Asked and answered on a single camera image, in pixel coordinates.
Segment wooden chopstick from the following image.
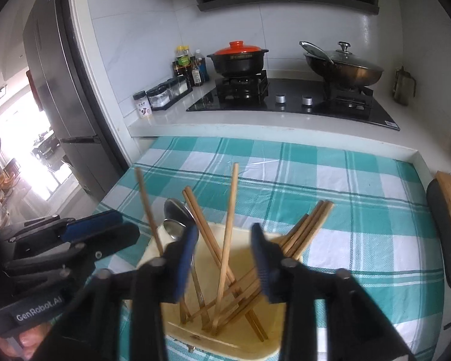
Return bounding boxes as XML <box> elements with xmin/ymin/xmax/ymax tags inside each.
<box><xmin>204</xmin><ymin>208</ymin><xmax>324</xmax><ymax>334</ymax></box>
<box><xmin>215</xmin><ymin>200</ymin><xmax>334</xmax><ymax>332</ymax></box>
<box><xmin>183</xmin><ymin>186</ymin><xmax>267</xmax><ymax>341</ymax></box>
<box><xmin>216</xmin><ymin>200</ymin><xmax>334</xmax><ymax>333</ymax></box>
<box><xmin>183</xmin><ymin>187</ymin><xmax>267</xmax><ymax>342</ymax></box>
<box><xmin>134</xmin><ymin>167</ymin><xmax>164</xmax><ymax>255</ymax></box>
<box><xmin>211</xmin><ymin>163</ymin><xmax>239</xmax><ymax>335</ymax></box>

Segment steel spoon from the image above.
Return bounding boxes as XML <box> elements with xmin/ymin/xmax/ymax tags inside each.
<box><xmin>163</xmin><ymin>218</ymin><xmax>205</xmax><ymax>323</ymax></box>
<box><xmin>163</xmin><ymin>198</ymin><xmax>195</xmax><ymax>239</ymax></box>

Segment person's left hand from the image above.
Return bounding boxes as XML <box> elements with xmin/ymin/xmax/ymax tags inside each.
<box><xmin>0</xmin><ymin>322</ymin><xmax>52</xmax><ymax>360</ymax></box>

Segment cream utensil holder box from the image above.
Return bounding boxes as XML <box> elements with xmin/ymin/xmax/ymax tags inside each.
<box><xmin>138</xmin><ymin>222</ymin><xmax>305</xmax><ymax>361</ymax></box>

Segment teal plaid tablecloth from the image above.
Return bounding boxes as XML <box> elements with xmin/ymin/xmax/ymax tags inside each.
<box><xmin>93</xmin><ymin>135</ymin><xmax>446</xmax><ymax>361</ymax></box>

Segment white spice shaker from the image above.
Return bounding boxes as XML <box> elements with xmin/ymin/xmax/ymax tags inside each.
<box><xmin>133</xmin><ymin>91</ymin><xmax>152</xmax><ymax>118</ymax></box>

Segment grey refrigerator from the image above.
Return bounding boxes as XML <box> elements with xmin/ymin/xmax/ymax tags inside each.
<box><xmin>23</xmin><ymin>0</ymin><xmax>128</xmax><ymax>200</ymax></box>

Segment spice jar rack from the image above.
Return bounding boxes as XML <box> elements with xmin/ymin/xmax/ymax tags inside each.
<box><xmin>146</xmin><ymin>75</ymin><xmax>192</xmax><ymax>112</ymax></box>

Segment black gas stove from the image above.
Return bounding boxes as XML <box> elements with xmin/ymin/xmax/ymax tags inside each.
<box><xmin>187</xmin><ymin>71</ymin><xmax>400</xmax><ymax>131</ymax></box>

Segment sauce bottles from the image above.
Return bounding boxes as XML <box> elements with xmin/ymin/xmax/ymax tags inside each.
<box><xmin>173</xmin><ymin>45</ymin><xmax>209</xmax><ymax>86</ymax></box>

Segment black pot orange lid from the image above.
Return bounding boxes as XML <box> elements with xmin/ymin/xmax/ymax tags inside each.
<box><xmin>207</xmin><ymin>41</ymin><xmax>269</xmax><ymax>77</ymax></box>

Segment wok with glass lid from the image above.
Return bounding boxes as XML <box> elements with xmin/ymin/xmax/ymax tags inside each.
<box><xmin>299</xmin><ymin>41</ymin><xmax>384</xmax><ymax>88</ymax></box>

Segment dark glass press jug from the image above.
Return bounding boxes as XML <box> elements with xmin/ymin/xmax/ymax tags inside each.
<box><xmin>393</xmin><ymin>66</ymin><xmax>417</xmax><ymax>106</ymax></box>

